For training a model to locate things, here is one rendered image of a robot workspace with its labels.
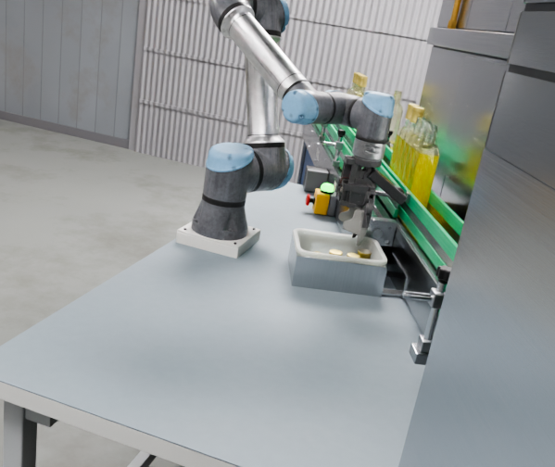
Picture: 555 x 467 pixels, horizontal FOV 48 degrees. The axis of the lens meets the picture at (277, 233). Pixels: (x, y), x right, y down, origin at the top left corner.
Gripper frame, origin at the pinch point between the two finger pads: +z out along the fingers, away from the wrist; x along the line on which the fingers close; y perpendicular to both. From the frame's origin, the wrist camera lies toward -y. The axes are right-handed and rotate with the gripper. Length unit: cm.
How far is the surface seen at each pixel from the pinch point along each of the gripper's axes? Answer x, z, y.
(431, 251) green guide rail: 15.0, -3.9, -13.2
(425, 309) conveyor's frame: 25.4, 5.9, -11.3
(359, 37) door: -351, -42, -56
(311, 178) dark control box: -78, 6, 2
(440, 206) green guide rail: -6.7, -9.0, -21.0
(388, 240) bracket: -9.7, 3.1, -10.6
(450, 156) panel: -32.9, -17.6, -30.3
